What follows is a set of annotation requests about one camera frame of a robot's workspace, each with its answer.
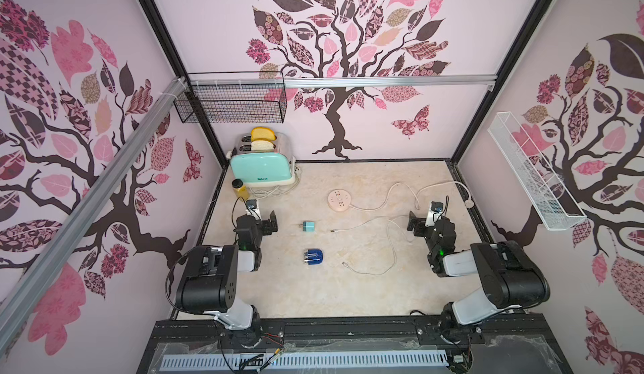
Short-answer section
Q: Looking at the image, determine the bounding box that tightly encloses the white slotted cable duct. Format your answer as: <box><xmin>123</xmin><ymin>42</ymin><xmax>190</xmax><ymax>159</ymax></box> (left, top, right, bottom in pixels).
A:
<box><xmin>157</xmin><ymin>350</ymin><xmax>449</xmax><ymax>373</ymax></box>

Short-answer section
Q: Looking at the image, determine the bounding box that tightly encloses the toaster white power cord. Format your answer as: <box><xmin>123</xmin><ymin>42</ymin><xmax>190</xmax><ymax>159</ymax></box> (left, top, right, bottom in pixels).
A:
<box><xmin>246</xmin><ymin>164</ymin><xmax>303</xmax><ymax>200</ymax></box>

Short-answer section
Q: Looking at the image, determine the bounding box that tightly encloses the small yellow bottle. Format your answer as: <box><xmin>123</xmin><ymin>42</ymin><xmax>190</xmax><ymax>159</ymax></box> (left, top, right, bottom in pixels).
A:
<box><xmin>231</xmin><ymin>179</ymin><xmax>250</xmax><ymax>201</ymax></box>

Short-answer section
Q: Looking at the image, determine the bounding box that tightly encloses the yellow bread slice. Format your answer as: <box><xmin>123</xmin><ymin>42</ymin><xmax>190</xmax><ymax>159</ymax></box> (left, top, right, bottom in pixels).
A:
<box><xmin>251</xmin><ymin>127</ymin><xmax>277</xmax><ymax>142</ymax></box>

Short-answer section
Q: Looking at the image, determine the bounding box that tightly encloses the mint green usb charger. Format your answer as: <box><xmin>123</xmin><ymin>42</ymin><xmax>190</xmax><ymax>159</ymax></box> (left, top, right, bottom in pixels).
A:
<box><xmin>298</xmin><ymin>221</ymin><xmax>315</xmax><ymax>232</ymax></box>

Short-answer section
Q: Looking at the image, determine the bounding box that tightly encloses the blue electric shaver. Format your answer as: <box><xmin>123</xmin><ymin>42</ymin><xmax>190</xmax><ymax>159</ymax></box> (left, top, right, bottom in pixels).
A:
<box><xmin>304</xmin><ymin>248</ymin><xmax>324</xmax><ymax>266</ymax></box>

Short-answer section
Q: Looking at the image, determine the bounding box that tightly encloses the power strip white cord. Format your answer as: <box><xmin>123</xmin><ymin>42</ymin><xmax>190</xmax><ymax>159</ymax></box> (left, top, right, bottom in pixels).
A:
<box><xmin>351</xmin><ymin>179</ymin><xmax>475</xmax><ymax>212</ymax></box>

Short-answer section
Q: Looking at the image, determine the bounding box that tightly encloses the aluminium rail back wall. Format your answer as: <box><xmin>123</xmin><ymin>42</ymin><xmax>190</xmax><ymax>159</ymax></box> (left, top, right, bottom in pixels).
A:
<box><xmin>191</xmin><ymin>75</ymin><xmax>497</xmax><ymax>89</ymax></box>

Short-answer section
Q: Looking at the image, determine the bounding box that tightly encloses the mint green toaster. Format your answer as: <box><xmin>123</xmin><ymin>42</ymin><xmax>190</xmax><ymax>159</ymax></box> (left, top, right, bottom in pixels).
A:
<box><xmin>226</xmin><ymin>132</ymin><xmax>295</xmax><ymax>188</ymax></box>

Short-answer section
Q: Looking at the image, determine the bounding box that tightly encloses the white usb charging cable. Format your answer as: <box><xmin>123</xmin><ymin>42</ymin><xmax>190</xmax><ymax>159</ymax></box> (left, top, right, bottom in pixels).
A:
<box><xmin>329</xmin><ymin>215</ymin><xmax>414</xmax><ymax>277</ymax></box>

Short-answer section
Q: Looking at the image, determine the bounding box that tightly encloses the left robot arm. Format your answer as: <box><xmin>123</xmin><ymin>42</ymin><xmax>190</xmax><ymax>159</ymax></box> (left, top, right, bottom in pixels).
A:
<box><xmin>166</xmin><ymin>212</ymin><xmax>278</xmax><ymax>349</ymax></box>

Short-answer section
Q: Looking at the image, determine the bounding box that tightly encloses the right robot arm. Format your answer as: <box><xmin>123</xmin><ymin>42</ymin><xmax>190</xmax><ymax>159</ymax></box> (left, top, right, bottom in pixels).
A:
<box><xmin>407</xmin><ymin>212</ymin><xmax>550</xmax><ymax>345</ymax></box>

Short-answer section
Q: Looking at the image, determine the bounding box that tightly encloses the white bread slice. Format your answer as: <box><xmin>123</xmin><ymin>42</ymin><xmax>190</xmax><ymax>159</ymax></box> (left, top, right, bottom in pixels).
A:
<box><xmin>251</xmin><ymin>139</ymin><xmax>275</xmax><ymax>152</ymax></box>

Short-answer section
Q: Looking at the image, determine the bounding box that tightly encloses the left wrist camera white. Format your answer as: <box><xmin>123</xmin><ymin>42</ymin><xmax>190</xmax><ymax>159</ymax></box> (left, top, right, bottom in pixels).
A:
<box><xmin>245</xmin><ymin>199</ymin><xmax>262</xmax><ymax>221</ymax></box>

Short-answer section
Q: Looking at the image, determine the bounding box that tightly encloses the aluminium rail wall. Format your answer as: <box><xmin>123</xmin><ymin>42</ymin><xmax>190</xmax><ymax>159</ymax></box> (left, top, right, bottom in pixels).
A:
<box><xmin>1</xmin><ymin>77</ymin><xmax>188</xmax><ymax>352</ymax></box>
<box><xmin>191</xmin><ymin>75</ymin><xmax>497</xmax><ymax>89</ymax></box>

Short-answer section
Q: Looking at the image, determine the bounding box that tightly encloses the aluminium rail left wall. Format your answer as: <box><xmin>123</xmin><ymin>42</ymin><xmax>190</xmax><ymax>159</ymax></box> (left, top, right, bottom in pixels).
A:
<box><xmin>1</xmin><ymin>77</ymin><xmax>188</xmax><ymax>352</ymax></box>

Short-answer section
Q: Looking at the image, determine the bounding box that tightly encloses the white wire shelf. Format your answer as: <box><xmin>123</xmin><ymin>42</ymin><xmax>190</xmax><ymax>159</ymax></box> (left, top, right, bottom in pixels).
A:
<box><xmin>488</xmin><ymin>112</ymin><xmax>587</xmax><ymax>231</ymax></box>

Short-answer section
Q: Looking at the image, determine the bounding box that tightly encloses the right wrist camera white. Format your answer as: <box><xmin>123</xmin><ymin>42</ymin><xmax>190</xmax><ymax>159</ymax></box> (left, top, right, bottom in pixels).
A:
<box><xmin>425</xmin><ymin>201</ymin><xmax>444</xmax><ymax>227</ymax></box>

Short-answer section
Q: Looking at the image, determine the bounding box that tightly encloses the black wire basket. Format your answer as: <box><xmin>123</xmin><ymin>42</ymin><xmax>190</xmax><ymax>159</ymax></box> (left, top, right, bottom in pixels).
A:
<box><xmin>174</xmin><ymin>70</ymin><xmax>288</xmax><ymax>123</ymax></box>

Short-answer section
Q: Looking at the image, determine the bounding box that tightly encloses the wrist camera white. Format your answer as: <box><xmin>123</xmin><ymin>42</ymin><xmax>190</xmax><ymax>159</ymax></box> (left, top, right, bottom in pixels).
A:
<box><xmin>425</xmin><ymin>201</ymin><xmax>444</xmax><ymax>227</ymax></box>
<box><xmin>245</xmin><ymin>199</ymin><xmax>262</xmax><ymax>221</ymax></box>

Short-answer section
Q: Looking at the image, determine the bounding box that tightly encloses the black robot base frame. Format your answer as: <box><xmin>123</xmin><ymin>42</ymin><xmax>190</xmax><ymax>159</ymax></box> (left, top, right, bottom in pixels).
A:
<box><xmin>138</xmin><ymin>312</ymin><xmax>571</xmax><ymax>373</ymax></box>

